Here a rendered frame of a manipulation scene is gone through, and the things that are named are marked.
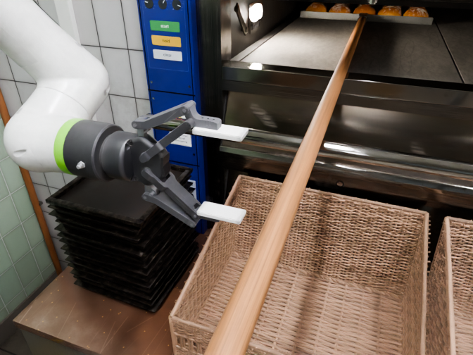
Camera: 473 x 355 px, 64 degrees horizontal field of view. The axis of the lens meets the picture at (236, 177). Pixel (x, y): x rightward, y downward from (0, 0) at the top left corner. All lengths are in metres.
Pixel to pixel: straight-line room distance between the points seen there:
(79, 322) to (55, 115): 0.68
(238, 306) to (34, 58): 0.51
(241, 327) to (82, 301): 0.95
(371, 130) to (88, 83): 0.71
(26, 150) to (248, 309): 0.46
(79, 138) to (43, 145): 0.06
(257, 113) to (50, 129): 0.63
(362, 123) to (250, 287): 0.78
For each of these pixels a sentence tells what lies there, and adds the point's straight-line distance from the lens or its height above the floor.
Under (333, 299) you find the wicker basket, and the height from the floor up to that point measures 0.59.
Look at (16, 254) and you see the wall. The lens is 1.90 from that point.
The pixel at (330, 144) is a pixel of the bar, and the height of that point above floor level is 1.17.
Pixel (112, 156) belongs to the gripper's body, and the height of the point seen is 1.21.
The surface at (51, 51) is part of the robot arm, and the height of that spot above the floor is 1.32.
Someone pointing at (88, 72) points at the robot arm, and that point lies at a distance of 0.72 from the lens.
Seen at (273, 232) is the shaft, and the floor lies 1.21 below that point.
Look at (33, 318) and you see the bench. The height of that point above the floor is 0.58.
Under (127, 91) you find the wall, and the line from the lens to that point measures 1.28.
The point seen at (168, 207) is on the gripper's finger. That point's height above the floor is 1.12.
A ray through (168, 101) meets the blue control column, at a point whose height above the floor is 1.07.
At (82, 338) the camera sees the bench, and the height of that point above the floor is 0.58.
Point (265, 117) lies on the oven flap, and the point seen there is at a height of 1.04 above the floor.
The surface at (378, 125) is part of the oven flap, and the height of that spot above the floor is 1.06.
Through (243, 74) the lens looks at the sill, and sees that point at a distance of 1.07.
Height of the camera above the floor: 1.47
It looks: 32 degrees down
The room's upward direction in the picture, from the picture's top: straight up
